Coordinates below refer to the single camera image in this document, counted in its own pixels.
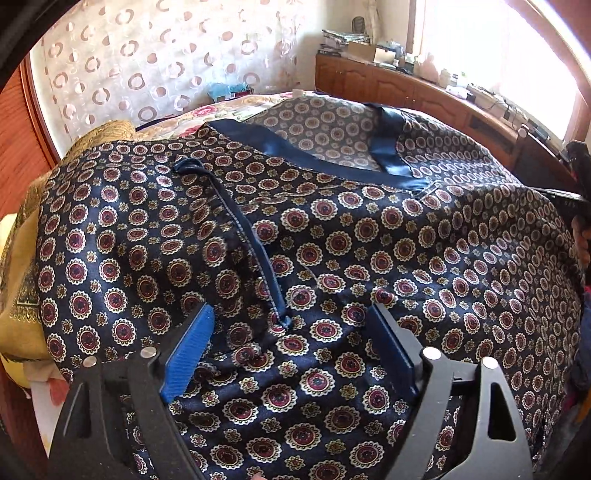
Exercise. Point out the person's right hand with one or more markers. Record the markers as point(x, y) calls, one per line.
point(582, 244)

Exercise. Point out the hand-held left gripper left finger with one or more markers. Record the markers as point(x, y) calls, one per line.
point(187, 355)

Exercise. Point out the bright window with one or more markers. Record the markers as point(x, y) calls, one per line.
point(485, 46)

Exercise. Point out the yellow patterned bed cover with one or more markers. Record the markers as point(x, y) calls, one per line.
point(18, 277)

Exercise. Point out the folded patterned cloth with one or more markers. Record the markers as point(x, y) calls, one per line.
point(339, 37)

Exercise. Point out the navy medallion print garment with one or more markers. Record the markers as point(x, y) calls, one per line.
point(323, 230)

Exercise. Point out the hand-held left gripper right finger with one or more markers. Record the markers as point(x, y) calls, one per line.
point(392, 341)

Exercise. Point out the wooden headboard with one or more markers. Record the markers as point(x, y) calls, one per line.
point(23, 138)

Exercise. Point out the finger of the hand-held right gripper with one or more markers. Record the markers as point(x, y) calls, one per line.
point(565, 194)

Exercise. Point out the blue packet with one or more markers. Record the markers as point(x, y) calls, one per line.
point(228, 91)

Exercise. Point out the white circle pattern curtain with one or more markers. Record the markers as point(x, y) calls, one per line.
point(138, 46)

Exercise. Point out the wooden cabinet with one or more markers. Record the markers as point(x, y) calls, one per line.
point(369, 83)

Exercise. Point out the cardboard box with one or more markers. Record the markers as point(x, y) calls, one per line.
point(360, 50)

